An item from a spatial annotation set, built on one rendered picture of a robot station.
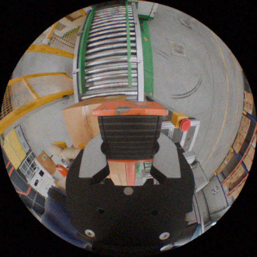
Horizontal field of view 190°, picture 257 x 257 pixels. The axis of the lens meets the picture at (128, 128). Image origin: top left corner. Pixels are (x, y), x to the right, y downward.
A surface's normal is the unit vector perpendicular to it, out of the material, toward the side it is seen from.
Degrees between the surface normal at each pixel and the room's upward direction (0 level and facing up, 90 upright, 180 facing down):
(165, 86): 0
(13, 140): 90
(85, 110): 0
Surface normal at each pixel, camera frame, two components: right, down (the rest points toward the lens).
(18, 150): 0.99, -0.09
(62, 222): 0.44, -0.65
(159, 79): -0.03, 0.47
